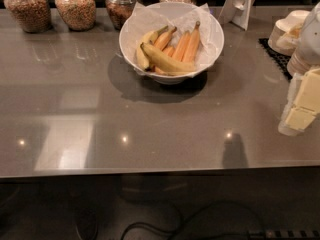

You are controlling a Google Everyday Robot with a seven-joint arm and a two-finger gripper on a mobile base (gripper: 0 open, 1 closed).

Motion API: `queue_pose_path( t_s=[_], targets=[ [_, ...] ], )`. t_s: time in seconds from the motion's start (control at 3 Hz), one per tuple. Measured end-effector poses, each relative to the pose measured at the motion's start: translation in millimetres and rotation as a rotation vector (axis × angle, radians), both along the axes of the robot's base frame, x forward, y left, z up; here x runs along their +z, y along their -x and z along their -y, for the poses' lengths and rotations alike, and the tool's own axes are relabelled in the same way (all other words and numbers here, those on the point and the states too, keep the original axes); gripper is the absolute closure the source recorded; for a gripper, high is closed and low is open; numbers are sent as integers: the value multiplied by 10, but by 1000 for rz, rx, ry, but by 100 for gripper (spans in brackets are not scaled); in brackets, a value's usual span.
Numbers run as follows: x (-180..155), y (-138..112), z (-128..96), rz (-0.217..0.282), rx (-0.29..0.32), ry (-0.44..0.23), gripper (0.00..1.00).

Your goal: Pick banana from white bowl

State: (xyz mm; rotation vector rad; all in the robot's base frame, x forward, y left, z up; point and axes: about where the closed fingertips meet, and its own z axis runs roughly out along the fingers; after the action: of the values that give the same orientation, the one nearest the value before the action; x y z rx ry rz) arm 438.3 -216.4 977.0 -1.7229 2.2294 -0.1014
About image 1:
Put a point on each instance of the black rubber mat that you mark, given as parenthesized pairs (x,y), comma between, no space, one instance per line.
(280,59)

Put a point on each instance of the orange banana middle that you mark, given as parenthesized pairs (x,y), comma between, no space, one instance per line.
(181,46)

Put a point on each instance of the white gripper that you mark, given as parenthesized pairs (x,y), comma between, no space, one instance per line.
(311,41)

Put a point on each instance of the glass jar of cereal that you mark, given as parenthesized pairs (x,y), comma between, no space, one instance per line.
(79,15)

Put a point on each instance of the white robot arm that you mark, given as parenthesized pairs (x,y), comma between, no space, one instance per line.
(309,39)

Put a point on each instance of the orange banana upper left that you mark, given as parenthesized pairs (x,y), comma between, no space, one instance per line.
(164,38)

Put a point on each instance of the yellow banana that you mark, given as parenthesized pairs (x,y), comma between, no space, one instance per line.
(150,36)
(165,62)

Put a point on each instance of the short orange banana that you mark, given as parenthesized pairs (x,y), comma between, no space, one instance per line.
(169,50)

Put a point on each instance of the black power strip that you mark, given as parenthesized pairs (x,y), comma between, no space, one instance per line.
(284,235)

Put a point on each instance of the glass jar of dark nuts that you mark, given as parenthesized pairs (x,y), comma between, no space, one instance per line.
(119,11)

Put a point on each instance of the white bowl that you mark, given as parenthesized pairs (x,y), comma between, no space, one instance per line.
(173,78)

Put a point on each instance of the orange banana right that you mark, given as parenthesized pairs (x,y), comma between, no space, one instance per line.
(193,44)

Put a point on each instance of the white paper liner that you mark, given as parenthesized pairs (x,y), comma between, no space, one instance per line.
(146,20)

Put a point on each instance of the glass jar of grains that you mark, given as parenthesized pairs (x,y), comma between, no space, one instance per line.
(33,16)

